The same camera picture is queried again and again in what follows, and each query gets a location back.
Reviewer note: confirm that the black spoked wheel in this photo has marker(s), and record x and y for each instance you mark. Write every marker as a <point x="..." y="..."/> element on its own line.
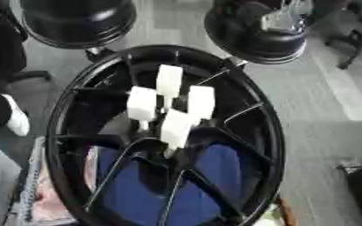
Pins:
<point x="81" y="111"/>

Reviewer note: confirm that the black chair base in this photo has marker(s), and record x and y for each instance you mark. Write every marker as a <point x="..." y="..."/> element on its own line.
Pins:
<point x="356" y="44"/>

